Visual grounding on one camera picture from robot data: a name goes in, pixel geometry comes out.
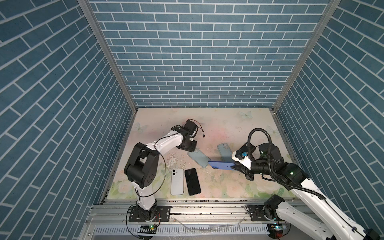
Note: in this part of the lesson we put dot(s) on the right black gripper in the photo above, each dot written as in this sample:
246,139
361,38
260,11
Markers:
244,169

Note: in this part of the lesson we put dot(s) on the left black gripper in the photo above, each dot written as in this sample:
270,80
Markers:
192,148

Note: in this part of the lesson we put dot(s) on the light teal case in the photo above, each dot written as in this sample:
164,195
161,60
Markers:
199,157
225,152

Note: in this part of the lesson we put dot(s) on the blue phone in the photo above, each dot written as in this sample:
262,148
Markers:
218,165

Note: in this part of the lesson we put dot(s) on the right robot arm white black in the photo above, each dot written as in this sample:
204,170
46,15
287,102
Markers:
333,223

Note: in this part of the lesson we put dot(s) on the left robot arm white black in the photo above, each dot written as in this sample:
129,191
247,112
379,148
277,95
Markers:
142,165

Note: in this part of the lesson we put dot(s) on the white phone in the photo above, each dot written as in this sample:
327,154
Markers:
177,182

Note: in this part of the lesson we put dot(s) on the black phone screen up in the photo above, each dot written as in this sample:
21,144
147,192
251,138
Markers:
192,181

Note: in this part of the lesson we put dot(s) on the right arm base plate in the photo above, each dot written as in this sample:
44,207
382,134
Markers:
256,213

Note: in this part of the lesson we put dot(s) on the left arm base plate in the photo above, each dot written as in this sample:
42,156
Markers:
136,214

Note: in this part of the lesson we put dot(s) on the aluminium front rail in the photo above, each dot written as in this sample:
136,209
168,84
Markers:
184,211

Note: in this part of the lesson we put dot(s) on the white slotted cable duct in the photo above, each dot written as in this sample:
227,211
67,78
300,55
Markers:
179,230

